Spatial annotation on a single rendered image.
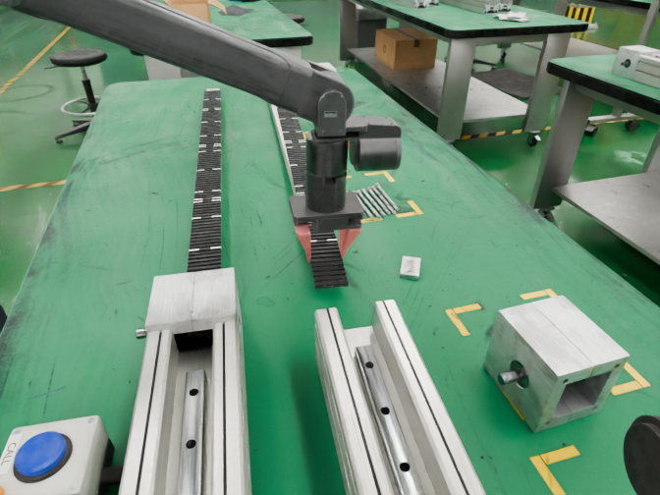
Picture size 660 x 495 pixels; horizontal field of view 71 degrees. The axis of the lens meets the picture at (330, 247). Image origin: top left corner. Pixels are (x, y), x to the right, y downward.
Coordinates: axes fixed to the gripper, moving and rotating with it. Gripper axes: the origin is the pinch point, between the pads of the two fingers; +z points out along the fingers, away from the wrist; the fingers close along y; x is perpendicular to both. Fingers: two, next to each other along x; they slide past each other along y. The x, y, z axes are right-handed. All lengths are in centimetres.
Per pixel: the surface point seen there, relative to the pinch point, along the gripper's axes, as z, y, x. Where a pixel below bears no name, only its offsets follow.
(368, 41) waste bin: 56, 136, 465
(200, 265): 0.3, -19.1, 0.6
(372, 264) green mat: 3.1, 8.1, 0.2
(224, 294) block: -5.9, -15.0, -14.3
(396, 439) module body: -2.4, 0.5, -34.3
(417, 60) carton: 49, 146, 342
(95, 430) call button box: -1.9, -27.7, -27.9
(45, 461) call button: -3.4, -30.7, -31.4
